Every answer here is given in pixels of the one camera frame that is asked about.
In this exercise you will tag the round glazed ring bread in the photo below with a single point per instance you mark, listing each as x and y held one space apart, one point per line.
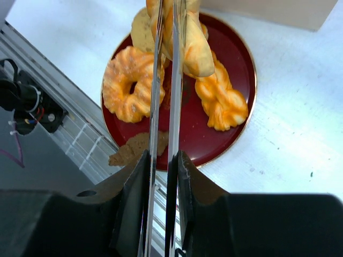
127 83

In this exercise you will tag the red round plate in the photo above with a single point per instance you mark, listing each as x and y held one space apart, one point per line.
201 143

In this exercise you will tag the brown chocolate bread lump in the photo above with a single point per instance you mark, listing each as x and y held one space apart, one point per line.
135 146

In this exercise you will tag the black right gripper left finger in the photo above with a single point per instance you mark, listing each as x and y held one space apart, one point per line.
106 220

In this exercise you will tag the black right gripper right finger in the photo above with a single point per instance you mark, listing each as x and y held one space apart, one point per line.
215 222

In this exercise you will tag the metal serving tongs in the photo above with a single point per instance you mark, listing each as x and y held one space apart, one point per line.
169 140

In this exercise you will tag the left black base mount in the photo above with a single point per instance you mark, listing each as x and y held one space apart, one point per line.
31 104

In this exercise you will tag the checkered paper bag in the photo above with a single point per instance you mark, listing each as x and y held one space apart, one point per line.
306 14

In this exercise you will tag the small striped croissant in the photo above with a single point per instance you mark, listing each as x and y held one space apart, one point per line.
198 59

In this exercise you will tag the twisted bread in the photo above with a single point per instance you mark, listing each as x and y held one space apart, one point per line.
224 106

